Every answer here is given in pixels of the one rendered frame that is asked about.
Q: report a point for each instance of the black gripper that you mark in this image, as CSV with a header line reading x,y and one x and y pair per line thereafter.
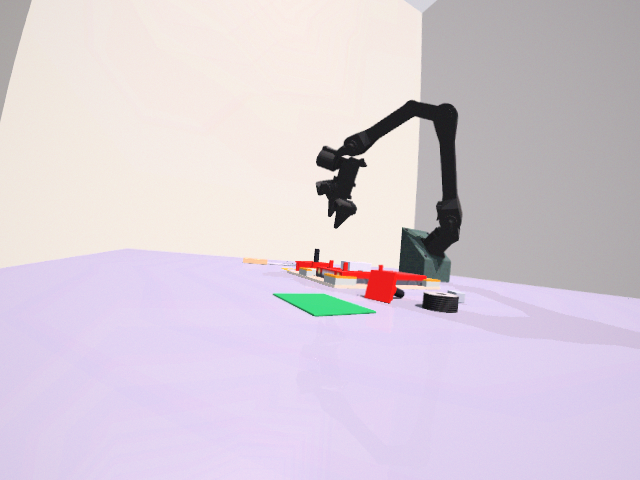
x,y
338,203

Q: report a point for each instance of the green flat panel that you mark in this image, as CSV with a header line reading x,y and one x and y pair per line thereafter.
x,y
323,305

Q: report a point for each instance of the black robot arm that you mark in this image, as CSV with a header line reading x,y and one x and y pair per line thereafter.
x,y
445,120

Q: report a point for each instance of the black toy tyre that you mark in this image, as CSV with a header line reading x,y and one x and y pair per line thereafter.
x,y
440,301

